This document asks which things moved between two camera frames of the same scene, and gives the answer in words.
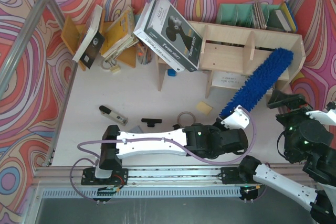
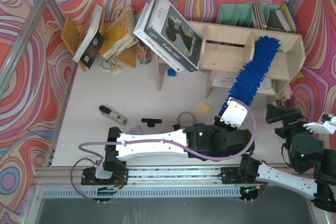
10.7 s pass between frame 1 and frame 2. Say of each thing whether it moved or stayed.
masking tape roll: stayed
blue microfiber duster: moved
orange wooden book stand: stayed
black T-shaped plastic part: stayed
